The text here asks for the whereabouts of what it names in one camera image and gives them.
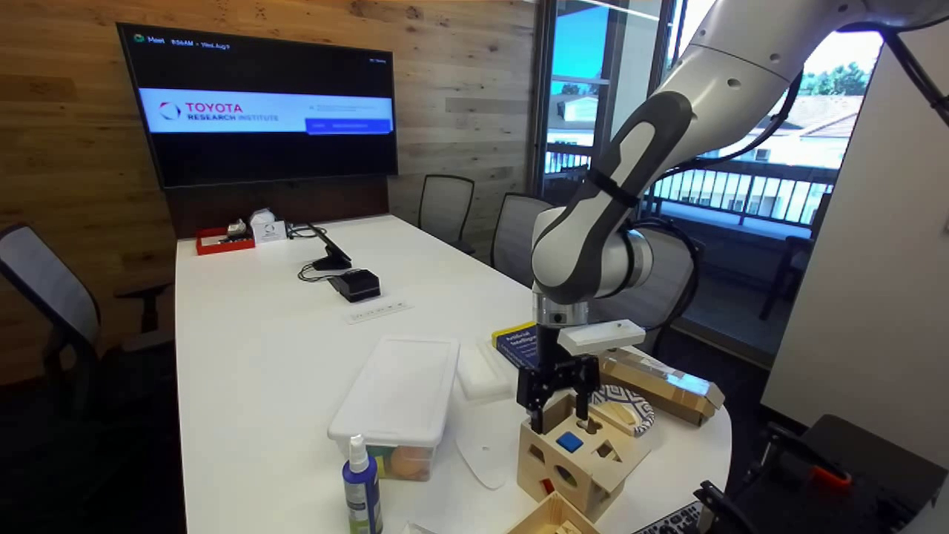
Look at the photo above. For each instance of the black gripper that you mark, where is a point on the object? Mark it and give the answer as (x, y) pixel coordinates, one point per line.
(555, 376)

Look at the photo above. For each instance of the blue block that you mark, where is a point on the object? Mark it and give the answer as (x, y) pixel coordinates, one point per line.
(571, 442)

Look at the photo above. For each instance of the wooden shape sorter box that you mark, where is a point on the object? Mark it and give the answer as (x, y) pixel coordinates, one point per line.
(595, 484)

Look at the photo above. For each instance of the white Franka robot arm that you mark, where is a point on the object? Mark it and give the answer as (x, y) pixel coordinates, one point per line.
(612, 226)

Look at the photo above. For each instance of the white foam block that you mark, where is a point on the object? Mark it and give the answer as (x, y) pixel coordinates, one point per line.
(482, 376)

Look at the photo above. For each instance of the taped cardboard box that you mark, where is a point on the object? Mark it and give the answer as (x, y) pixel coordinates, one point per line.
(664, 388)

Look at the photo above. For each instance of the black box device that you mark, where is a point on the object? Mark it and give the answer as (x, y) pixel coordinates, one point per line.
(353, 287)

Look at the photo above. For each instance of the white tissue box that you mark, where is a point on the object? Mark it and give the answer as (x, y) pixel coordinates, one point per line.
(267, 229)

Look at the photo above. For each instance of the blue book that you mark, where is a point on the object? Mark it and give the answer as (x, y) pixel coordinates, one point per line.
(516, 345)

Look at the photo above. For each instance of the blue patterned paper plate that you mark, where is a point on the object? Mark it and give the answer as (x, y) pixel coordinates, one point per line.
(632, 404)

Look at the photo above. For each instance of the white flat plastic piece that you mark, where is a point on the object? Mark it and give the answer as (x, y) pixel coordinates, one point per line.
(486, 459)

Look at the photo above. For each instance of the small wooden tray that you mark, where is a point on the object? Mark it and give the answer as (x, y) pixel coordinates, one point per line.
(553, 518)

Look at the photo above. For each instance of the clear bin with white lid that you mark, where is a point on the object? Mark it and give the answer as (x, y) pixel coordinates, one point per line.
(394, 389)

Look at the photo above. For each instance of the black keypad remote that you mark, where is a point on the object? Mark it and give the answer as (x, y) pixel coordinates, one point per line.
(678, 520)

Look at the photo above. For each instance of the grey mesh office chair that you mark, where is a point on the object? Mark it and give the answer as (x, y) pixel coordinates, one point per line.
(49, 287)
(673, 287)
(510, 238)
(446, 208)

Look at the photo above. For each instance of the blue label spray bottle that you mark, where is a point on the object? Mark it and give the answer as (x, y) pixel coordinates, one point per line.
(363, 494)

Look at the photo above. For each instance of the metal balcony railing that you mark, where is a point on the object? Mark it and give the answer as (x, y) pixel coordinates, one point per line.
(741, 195)

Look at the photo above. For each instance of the red tray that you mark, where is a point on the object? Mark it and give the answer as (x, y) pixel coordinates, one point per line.
(217, 244)

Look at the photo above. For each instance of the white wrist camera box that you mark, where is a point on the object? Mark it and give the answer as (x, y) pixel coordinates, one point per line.
(604, 336)

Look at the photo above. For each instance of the black mount with orange clamps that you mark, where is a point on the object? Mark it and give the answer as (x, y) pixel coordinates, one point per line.
(839, 494)

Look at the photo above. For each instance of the wall mounted TV screen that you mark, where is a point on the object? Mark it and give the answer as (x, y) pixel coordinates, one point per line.
(257, 150)

